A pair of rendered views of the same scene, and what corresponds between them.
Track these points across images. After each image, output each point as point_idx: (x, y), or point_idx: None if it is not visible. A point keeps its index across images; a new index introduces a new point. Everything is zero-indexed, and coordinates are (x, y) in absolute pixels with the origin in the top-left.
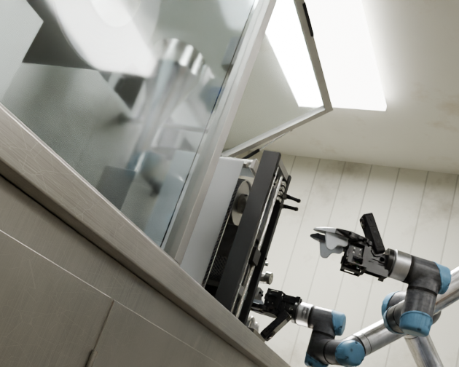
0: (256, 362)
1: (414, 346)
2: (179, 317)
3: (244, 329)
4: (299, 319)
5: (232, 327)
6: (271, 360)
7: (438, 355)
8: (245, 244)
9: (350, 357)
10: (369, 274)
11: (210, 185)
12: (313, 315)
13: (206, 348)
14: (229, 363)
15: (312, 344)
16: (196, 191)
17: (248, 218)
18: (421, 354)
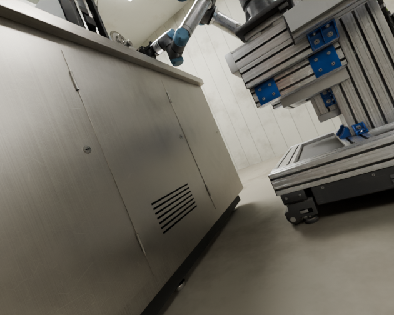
0: (103, 49)
1: (218, 23)
2: None
3: (38, 10)
4: (156, 49)
5: (7, 1)
6: (113, 45)
7: (231, 18)
8: (72, 14)
9: (181, 36)
10: None
11: (50, 12)
12: (159, 42)
13: (2, 28)
14: (64, 47)
15: (168, 54)
16: None
17: (63, 0)
18: (224, 24)
